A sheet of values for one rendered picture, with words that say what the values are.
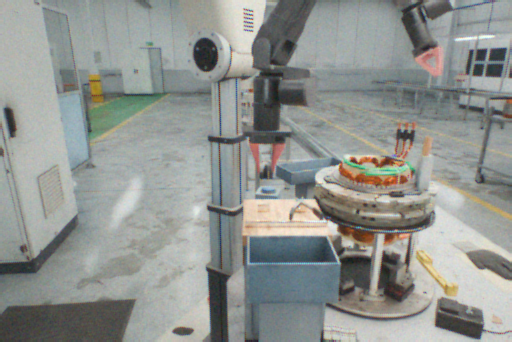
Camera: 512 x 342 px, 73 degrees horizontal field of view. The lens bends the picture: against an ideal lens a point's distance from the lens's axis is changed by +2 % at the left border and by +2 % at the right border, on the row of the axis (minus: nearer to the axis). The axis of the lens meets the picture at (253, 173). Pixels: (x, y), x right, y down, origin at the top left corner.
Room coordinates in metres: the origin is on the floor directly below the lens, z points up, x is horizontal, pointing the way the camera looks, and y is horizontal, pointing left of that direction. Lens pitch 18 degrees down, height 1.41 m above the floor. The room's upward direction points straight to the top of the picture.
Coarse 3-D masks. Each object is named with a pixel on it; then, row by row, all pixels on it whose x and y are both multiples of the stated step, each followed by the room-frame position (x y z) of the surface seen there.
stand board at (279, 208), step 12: (252, 204) 0.81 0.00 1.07; (264, 204) 0.81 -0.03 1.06; (276, 204) 0.81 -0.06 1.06; (288, 204) 0.81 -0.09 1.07; (312, 204) 0.81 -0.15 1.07; (252, 216) 0.74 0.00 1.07; (264, 216) 0.74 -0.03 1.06; (276, 216) 0.74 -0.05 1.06; (288, 216) 0.74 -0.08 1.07; (300, 216) 0.74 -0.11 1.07; (312, 216) 0.74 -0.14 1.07; (252, 228) 0.67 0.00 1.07; (264, 228) 0.67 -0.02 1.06; (276, 228) 0.67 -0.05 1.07; (288, 228) 0.67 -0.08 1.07; (300, 228) 0.67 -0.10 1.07; (312, 228) 0.67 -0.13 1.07; (324, 228) 0.67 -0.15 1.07
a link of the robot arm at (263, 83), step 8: (264, 72) 0.72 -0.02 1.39; (256, 80) 0.70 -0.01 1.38; (264, 80) 0.69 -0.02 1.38; (272, 80) 0.69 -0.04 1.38; (280, 80) 0.68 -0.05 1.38; (256, 88) 0.70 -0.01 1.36; (264, 88) 0.69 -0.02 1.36; (272, 88) 0.69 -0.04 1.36; (256, 96) 0.70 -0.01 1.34; (264, 96) 0.69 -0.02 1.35; (272, 96) 0.69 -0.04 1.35
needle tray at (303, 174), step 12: (276, 168) 1.17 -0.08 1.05; (288, 168) 1.19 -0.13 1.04; (300, 168) 1.21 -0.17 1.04; (312, 168) 1.23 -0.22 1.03; (324, 168) 1.13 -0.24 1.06; (288, 180) 1.09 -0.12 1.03; (300, 180) 1.09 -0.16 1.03; (312, 180) 1.11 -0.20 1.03; (300, 192) 1.16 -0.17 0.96; (312, 192) 1.13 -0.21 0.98
